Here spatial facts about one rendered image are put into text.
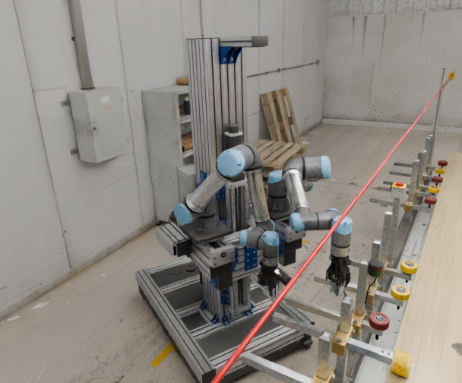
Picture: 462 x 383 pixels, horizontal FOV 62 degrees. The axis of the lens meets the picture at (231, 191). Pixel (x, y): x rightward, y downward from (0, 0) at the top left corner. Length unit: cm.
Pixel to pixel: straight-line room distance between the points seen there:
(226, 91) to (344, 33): 773
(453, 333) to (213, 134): 146
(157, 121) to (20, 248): 178
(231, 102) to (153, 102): 205
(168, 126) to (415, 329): 307
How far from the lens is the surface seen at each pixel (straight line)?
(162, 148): 423
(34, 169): 351
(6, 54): 338
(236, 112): 224
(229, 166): 170
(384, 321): 181
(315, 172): 192
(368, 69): 969
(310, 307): 190
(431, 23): 951
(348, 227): 155
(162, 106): 412
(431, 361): 171
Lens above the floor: 202
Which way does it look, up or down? 21 degrees down
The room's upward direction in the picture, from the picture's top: 2 degrees counter-clockwise
